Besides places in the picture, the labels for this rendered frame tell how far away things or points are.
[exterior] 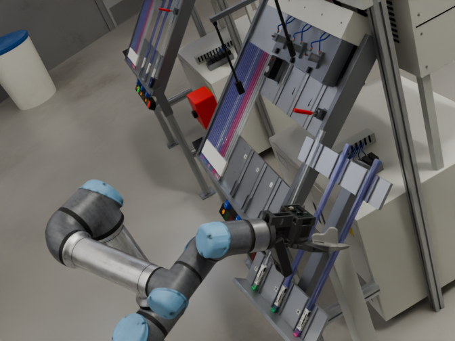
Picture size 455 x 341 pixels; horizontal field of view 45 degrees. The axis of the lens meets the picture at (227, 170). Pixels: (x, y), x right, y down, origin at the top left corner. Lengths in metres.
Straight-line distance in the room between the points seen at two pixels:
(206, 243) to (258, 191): 0.73
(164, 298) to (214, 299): 1.52
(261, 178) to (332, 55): 0.49
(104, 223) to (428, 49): 1.06
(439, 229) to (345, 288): 0.62
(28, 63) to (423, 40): 4.44
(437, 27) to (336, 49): 0.31
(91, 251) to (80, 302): 1.79
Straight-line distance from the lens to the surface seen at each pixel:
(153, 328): 1.69
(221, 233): 1.16
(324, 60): 1.66
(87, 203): 1.48
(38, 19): 6.50
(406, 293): 2.28
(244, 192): 1.95
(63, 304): 3.20
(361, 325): 1.81
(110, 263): 1.32
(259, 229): 1.21
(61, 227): 1.45
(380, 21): 1.58
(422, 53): 1.76
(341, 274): 1.62
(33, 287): 3.46
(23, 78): 5.68
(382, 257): 2.07
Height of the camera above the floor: 1.92
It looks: 34 degrees down
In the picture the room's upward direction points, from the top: 24 degrees counter-clockwise
